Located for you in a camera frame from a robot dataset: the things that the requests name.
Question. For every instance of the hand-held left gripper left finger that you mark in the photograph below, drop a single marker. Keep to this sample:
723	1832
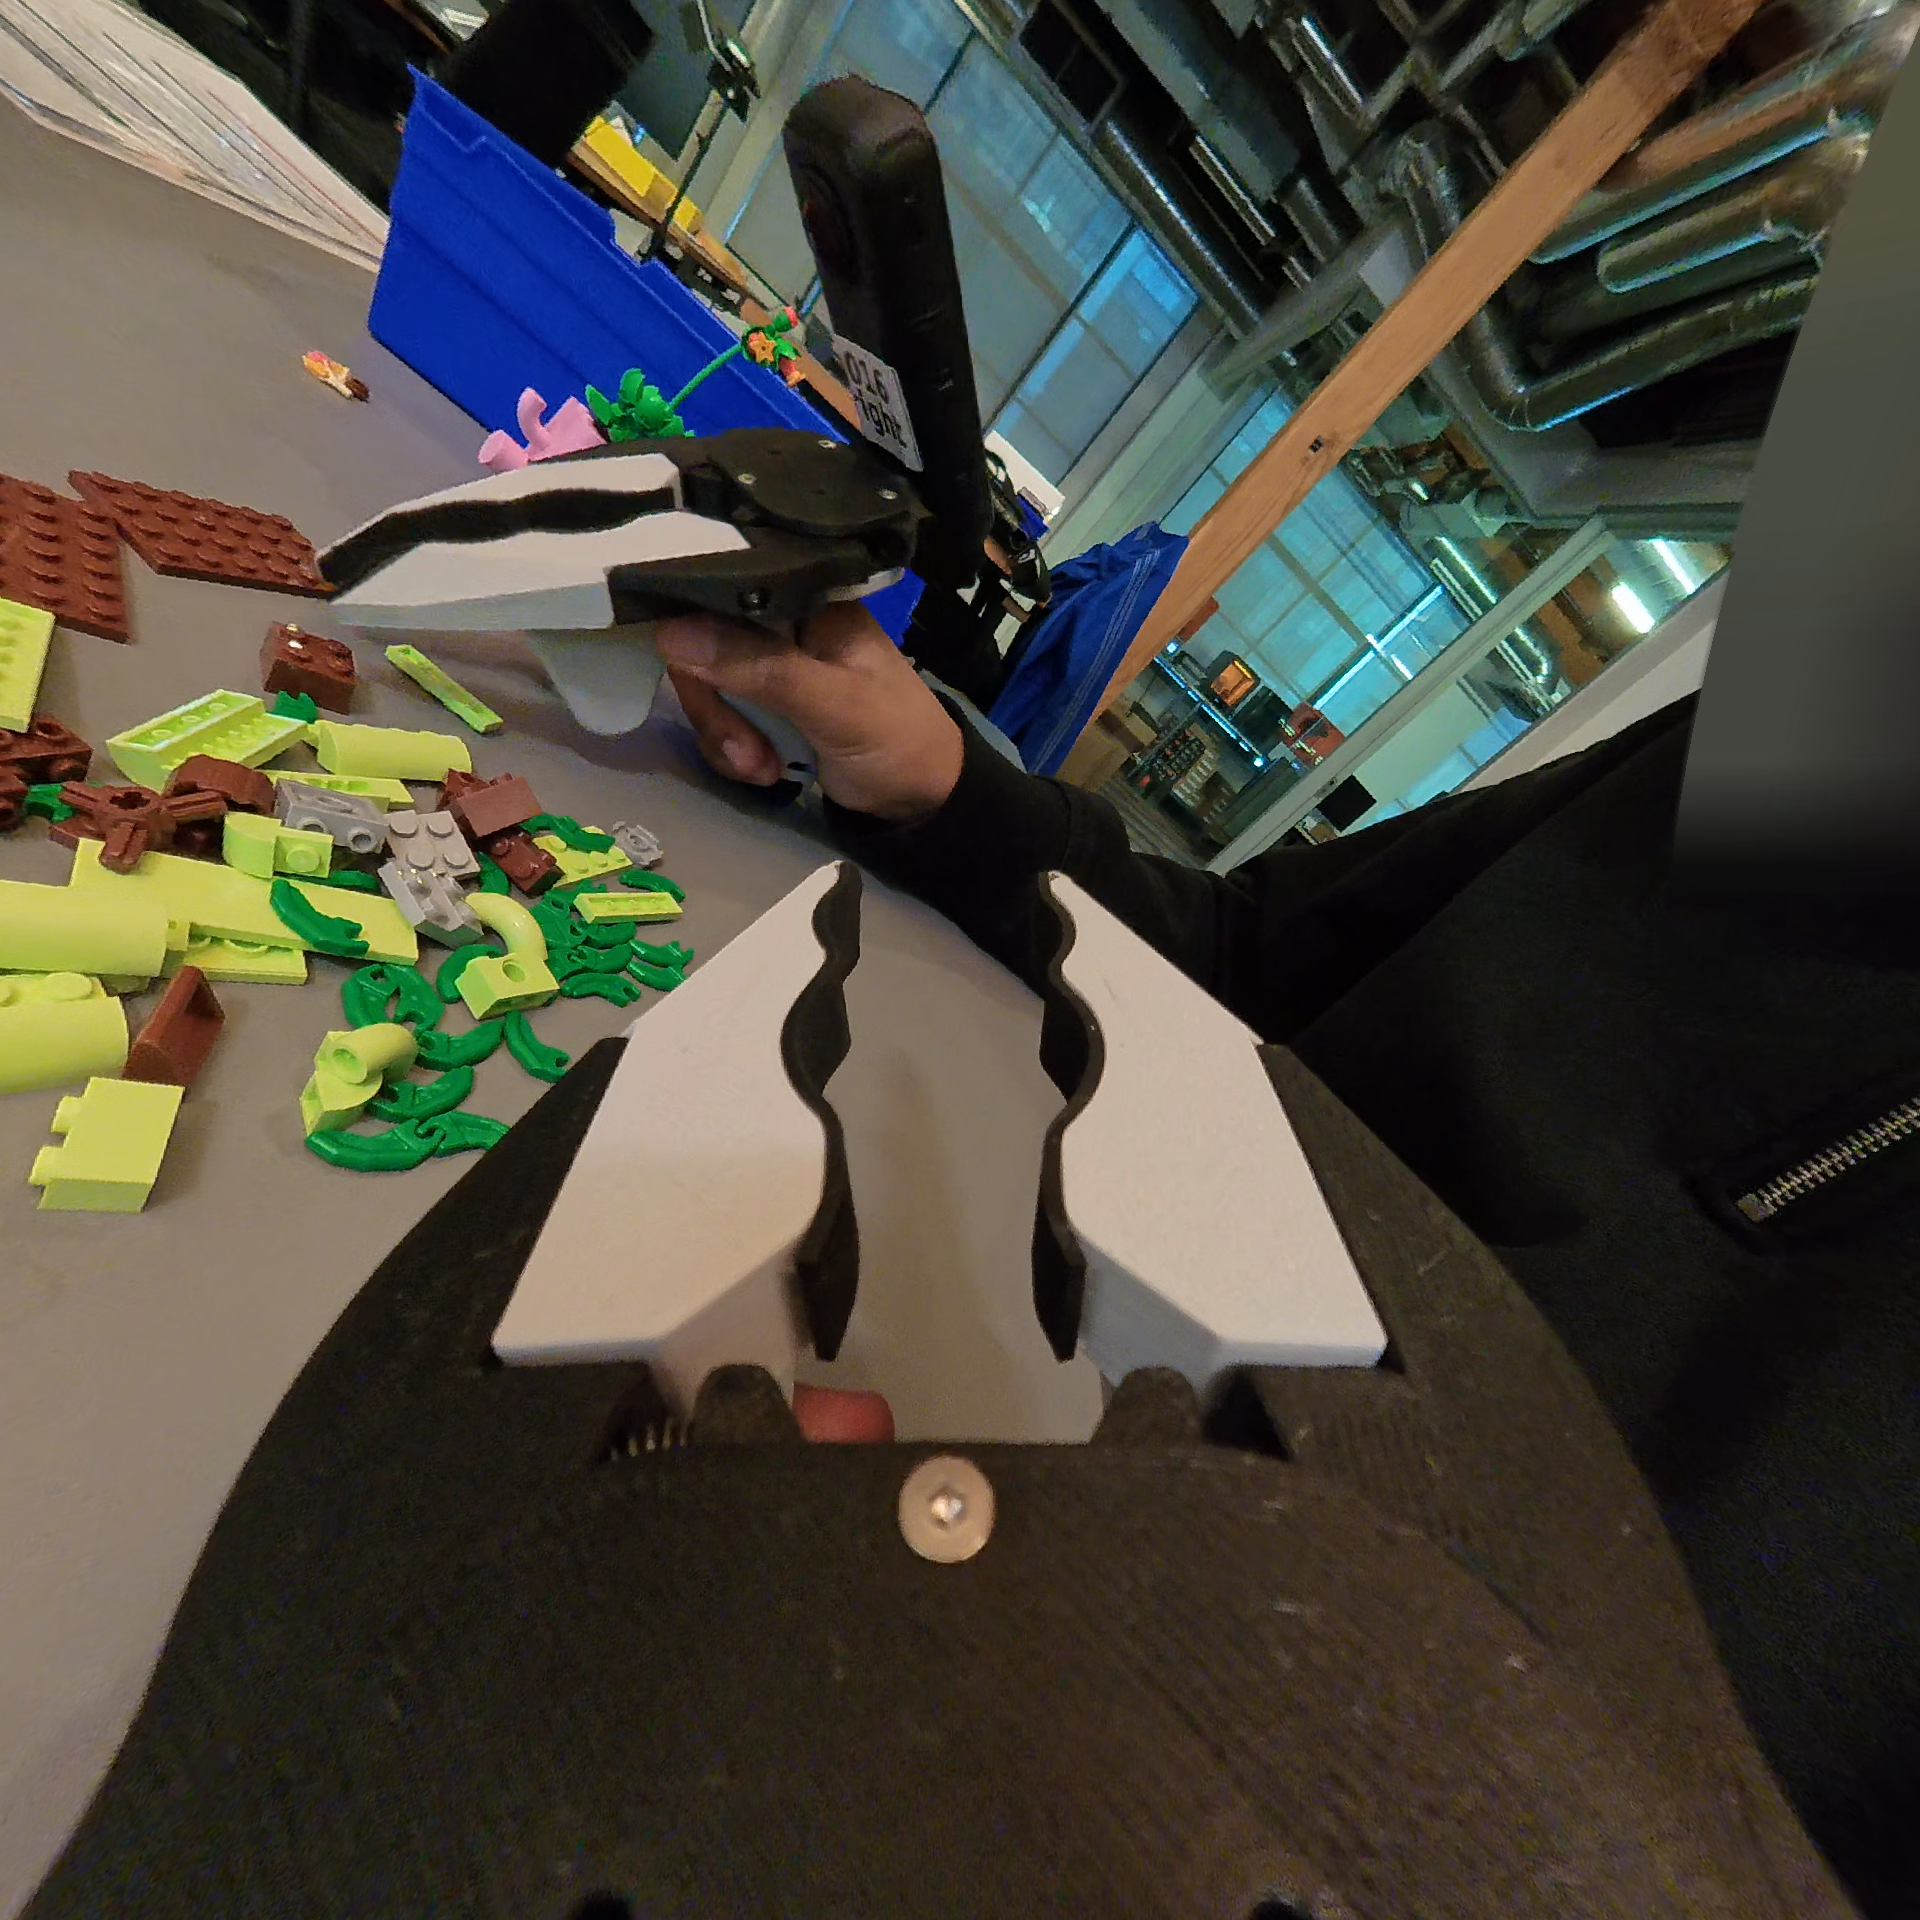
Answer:
661	1201

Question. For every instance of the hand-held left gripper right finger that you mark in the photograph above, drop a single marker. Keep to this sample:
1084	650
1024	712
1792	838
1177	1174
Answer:
1213	1201

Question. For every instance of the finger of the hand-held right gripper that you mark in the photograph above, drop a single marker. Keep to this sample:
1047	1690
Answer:
524	586
599	475

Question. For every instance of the brown two-by-two brick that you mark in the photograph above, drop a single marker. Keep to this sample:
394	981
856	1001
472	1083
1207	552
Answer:
307	667

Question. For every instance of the large brown studded plate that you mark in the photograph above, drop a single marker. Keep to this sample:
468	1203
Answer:
194	533
53	556

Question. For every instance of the pile of toy bricks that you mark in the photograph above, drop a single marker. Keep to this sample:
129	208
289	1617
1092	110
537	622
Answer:
194	914

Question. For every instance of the person's right forearm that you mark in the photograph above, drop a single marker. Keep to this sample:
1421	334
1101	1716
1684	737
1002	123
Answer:
1079	884

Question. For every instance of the person's right hand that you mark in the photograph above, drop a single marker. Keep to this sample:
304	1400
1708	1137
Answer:
856	721

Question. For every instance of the pink toy pot plant model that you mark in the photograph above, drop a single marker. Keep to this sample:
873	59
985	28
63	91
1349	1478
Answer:
547	428

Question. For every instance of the blue storage bin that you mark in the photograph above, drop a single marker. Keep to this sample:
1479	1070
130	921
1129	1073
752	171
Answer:
493	283

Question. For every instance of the small tan toy piece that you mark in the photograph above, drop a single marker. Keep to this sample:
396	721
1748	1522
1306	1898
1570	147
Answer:
332	374

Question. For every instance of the small yellow bin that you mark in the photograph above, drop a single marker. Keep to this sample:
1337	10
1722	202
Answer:
629	158

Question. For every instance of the blue cloth bag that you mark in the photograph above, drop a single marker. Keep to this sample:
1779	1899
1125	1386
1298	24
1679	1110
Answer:
1095	628

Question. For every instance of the large black display screen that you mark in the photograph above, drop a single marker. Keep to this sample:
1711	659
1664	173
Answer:
690	59

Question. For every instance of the laminated paper sheet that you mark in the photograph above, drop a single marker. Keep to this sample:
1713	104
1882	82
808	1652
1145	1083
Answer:
181	120

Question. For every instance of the wooden support post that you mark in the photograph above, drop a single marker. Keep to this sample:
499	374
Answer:
1425	315

